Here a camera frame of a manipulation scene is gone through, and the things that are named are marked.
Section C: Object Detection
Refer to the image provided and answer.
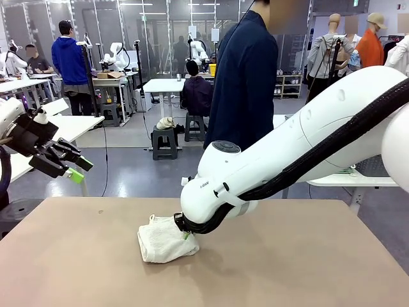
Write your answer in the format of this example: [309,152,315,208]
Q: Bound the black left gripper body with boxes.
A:
[4,111,60,158]

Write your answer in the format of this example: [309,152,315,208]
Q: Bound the grey robot workbench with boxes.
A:
[91,72,135,124]

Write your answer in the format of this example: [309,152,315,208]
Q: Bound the white standing desk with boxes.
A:
[143,78,212,151]

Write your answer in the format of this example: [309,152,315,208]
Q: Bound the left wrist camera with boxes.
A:
[27,106,50,126]

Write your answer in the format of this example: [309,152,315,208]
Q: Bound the beige cloth bundle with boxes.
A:
[157,116,176,130]

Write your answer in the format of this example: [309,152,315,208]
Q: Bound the seated person grey shirt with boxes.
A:
[24,44,55,76]

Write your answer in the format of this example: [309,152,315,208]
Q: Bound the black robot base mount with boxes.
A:
[0,198,44,240]

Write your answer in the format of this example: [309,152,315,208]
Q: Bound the white work table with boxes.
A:
[9,114,105,198]

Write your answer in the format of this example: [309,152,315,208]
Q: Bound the mannequin in white shirt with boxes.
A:
[385,12,409,77]

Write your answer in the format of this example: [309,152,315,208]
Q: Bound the black tripod white camera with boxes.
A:
[307,34,348,97]

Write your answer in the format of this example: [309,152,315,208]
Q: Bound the open cardboard box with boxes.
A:
[96,70,125,80]

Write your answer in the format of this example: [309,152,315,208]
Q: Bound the grey plastic stool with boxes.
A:
[151,125,179,161]
[184,113,207,143]
[100,102,121,127]

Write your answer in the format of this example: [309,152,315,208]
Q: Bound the white towel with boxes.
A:
[137,214,201,265]

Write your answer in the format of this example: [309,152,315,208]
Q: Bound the white side table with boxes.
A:
[272,113,401,214]

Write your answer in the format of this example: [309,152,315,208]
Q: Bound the person in navy jacket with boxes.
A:
[203,0,288,151]

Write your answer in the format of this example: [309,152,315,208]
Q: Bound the person in blue hoodie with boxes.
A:
[51,19,93,116]

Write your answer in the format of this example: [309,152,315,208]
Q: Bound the black clothes rack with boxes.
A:
[378,34,405,55]

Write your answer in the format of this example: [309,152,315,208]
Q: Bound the long white desk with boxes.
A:
[0,78,58,113]

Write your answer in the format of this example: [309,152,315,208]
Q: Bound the mannequin in orange jacket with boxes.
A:
[355,12,386,68]

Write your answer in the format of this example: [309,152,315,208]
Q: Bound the white cabinet box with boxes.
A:
[134,88,153,113]

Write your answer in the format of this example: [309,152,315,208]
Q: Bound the mannequin in grey shirt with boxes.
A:
[305,13,355,105]

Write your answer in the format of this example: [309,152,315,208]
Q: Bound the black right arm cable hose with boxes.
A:
[184,75,409,236]

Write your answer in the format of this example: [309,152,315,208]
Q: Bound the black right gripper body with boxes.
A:
[173,210,190,233]

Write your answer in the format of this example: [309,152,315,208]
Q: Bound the white shoe shelf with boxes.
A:
[274,74,304,99]

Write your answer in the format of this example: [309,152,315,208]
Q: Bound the seated person dark jacket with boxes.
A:
[181,59,213,118]

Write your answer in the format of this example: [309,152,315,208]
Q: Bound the mannequin in black dress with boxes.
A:
[334,27,350,77]

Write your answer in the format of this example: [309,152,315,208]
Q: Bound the dark grey plastic basket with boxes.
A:
[353,155,390,178]

